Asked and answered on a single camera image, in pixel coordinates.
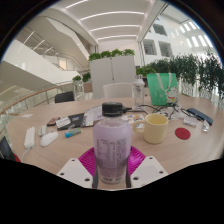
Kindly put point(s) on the white power strip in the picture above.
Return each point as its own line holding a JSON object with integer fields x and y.
{"x": 29, "y": 137}

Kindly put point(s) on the white cabinet with plants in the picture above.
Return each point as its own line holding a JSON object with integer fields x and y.
{"x": 111, "y": 75}

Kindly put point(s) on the clear plastic packet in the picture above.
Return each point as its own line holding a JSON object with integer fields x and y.
{"x": 206, "y": 125}

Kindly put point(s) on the small planter with plants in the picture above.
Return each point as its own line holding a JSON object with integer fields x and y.
{"x": 86, "y": 78}

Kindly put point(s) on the green hedge along railing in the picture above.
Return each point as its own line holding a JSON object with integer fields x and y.
{"x": 196, "y": 71}

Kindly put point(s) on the small white paper slip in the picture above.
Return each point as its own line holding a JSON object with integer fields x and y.
{"x": 27, "y": 115}

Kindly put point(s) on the clear plastic tumbler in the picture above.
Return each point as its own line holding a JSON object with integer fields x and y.
{"x": 138, "y": 93}

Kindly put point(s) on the ceiling light strips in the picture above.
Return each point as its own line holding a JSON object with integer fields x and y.
{"x": 113, "y": 15}

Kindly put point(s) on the dark blue keyboard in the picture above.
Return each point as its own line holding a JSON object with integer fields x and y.
{"x": 200, "y": 116}

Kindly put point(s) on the white chair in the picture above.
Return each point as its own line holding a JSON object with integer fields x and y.
{"x": 117, "y": 90}

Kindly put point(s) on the pale yellow mug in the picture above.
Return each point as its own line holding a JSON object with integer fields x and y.
{"x": 155, "y": 130}

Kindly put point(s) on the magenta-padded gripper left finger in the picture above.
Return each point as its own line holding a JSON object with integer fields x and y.
{"x": 75, "y": 170}

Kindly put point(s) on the black notebook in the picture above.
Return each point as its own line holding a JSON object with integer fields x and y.
{"x": 75, "y": 120}

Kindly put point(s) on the flat round red coaster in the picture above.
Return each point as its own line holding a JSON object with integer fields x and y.
{"x": 182, "y": 133}

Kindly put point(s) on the green tote bag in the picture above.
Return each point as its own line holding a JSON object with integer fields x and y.
{"x": 161, "y": 90}

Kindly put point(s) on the printed paper booklet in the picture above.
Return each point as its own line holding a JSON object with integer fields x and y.
{"x": 93, "y": 116}

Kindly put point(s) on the glass railing wooden handrail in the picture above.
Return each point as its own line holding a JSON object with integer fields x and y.
{"x": 23, "y": 106}

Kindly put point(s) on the purple drink bottle black cap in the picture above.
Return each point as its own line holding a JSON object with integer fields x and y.
{"x": 111, "y": 150}

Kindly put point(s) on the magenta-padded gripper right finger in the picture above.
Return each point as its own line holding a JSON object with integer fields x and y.
{"x": 148, "y": 170}

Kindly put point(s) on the small teal marker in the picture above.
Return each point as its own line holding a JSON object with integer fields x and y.
{"x": 72, "y": 133}

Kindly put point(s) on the white paper card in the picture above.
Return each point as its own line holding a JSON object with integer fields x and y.
{"x": 190, "y": 121}

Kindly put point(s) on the black chair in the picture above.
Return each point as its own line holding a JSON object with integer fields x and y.
{"x": 64, "y": 97}

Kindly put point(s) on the colourful sticker sheet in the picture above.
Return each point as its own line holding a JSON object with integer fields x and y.
{"x": 136, "y": 118}

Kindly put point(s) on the white computer mouse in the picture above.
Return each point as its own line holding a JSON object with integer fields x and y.
{"x": 49, "y": 139}

